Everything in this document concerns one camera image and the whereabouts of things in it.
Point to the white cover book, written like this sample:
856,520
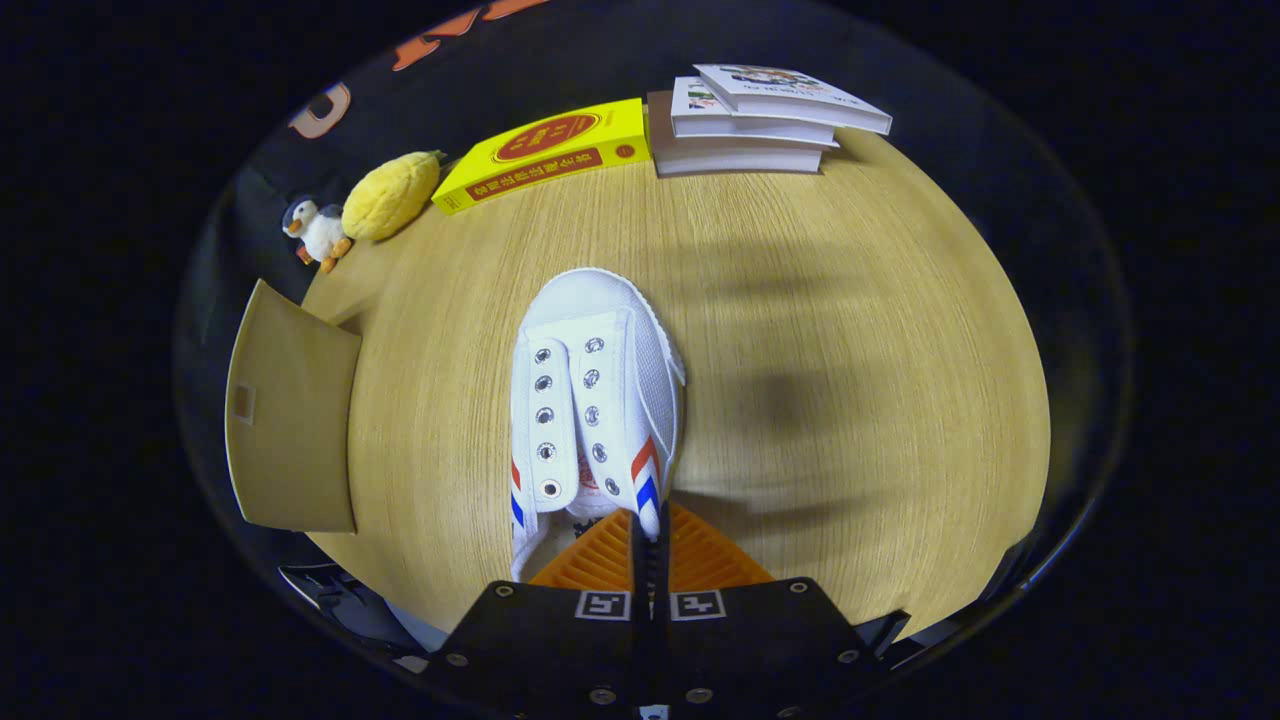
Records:
740,125

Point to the cream fabric storage box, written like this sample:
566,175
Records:
295,430

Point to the yellow fluffy plush ball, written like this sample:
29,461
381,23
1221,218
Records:
392,195

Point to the brown cover book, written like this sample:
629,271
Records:
730,158

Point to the plush penguin toy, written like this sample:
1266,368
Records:
322,235

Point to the yellow book with red circle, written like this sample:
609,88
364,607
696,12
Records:
545,150

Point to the white canvas shoe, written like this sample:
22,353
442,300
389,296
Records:
620,330

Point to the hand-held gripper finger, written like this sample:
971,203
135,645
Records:
637,620
662,620

